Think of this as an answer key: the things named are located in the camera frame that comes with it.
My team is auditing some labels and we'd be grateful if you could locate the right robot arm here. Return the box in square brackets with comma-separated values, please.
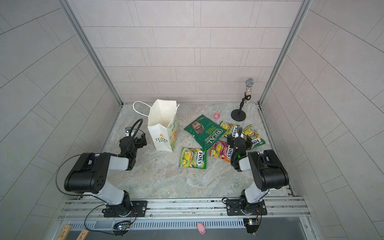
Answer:
[225, 127, 289, 216]

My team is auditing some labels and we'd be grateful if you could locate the circuit board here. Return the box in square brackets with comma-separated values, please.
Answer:
[243, 219, 261, 234]
[113, 221, 131, 237]

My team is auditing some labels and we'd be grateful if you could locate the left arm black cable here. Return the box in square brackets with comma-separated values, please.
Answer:
[54, 153, 91, 197]

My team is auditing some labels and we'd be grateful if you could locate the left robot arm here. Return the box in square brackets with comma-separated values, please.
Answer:
[64, 119, 148, 218]

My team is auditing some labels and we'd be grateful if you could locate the aluminium rail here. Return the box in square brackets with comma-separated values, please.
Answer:
[58, 197, 311, 221]

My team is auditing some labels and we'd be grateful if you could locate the pink toy on rail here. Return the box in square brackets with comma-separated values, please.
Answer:
[197, 223, 206, 235]

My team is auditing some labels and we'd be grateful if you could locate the orange pink Fox's candy bag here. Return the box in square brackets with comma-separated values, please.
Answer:
[210, 141, 233, 162]

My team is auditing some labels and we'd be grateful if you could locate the green REAL crisps bag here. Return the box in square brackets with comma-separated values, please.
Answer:
[184, 115, 226, 149]

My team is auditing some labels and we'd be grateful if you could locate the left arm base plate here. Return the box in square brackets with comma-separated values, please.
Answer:
[102, 201, 148, 218]

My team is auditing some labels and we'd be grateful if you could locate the right circuit board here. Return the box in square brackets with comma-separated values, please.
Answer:
[243, 219, 261, 234]

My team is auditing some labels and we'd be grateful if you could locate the wooden block right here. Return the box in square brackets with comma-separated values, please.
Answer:
[76, 230, 90, 240]

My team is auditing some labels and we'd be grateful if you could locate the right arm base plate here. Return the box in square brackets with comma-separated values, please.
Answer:
[222, 198, 268, 216]

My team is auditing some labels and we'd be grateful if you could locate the black microphone stand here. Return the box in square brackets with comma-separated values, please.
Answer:
[231, 93, 252, 122]

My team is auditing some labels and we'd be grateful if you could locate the white paper bag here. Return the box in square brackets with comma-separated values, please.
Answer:
[136, 99, 180, 152]

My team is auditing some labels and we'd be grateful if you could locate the wooden block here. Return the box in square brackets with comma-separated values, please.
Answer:
[76, 230, 90, 240]
[57, 225, 72, 240]

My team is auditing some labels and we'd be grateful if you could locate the wooden block left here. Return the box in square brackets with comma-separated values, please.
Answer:
[57, 225, 72, 240]

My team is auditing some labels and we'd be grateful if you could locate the yellow green Fox's candy bag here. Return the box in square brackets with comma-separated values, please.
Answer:
[220, 121, 240, 138]

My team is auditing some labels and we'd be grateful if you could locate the pink toy on table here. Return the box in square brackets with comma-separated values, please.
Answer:
[214, 112, 221, 120]

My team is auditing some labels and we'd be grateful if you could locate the Fox's spring tea candy bag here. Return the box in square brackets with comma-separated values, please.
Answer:
[179, 147, 207, 170]

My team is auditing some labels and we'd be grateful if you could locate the left circuit board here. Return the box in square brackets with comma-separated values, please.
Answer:
[113, 221, 131, 237]

